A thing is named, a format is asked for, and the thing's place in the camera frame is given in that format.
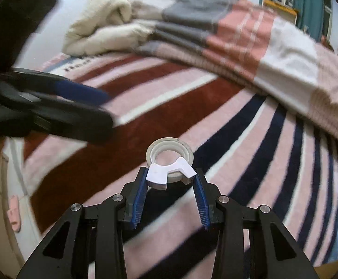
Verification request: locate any teal curtain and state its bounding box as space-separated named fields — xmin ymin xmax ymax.
xmin=259 ymin=0 xmax=332 ymax=35

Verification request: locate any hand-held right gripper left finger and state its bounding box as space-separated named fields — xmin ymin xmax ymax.
xmin=16 ymin=167 xmax=150 ymax=279

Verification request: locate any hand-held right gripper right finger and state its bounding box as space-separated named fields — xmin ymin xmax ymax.
xmin=193 ymin=168 xmax=319 ymax=279

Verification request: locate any yellow shelf unit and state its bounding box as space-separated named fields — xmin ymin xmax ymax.
xmin=263 ymin=0 xmax=299 ymax=24

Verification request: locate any tape roll with white dispenser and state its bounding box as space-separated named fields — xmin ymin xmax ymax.
xmin=146 ymin=137 xmax=198 ymax=192

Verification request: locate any pink grey patchwork duvet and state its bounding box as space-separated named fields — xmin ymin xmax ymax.
xmin=131 ymin=0 xmax=338 ymax=157

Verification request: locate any pink slipper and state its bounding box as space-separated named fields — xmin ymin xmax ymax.
xmin=8 ymin=196 xmax=22 ymax=232

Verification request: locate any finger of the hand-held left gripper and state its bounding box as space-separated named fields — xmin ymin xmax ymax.
xmin=21 ymin=93 xmax=115 ymax=145
xmin=0 ymin=68 xmax=110 ymax=106

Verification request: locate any striped plush blanket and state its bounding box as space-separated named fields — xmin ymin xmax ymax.
xmin=21 ymin=51 xmax=338 ymax=279

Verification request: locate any cream fleece blanket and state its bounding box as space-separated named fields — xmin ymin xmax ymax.
xmin=63 ymin=0 xmax=158 ymax=56

